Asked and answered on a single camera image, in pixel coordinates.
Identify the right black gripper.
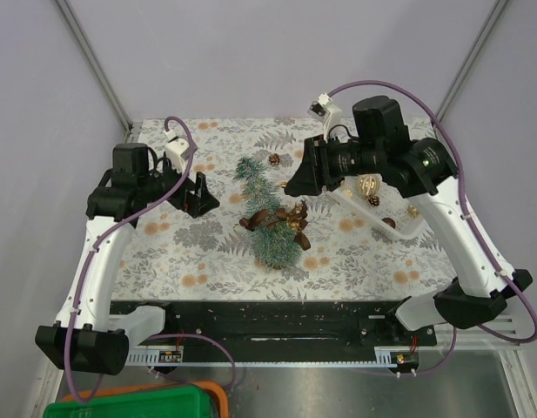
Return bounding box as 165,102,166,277
284,132,384,196

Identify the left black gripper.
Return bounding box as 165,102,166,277
139,153,219,217

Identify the brown ribbon gold berry garland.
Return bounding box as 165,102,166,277
238,201,311,251

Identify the white plastic basket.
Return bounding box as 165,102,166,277
329,174,427,240

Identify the small frosted christmas tree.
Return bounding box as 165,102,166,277
233,157,310,269

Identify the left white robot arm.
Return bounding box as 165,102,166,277
35,137,219,375

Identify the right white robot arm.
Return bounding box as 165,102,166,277
285,94,533,345

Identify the large gold striped bauble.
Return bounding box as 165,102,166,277
357,174,381,199

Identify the floral patterned mat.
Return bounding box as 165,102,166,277
113,119,456,300

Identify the green plastic bin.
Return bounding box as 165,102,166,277
43,387,228,418

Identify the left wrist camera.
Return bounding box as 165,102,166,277
164,130,194,173

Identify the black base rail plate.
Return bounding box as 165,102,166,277
136,300,437,367

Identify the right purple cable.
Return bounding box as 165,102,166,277
326,80,537,376

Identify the white slotted cable duct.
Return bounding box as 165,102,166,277
125,347,184,367

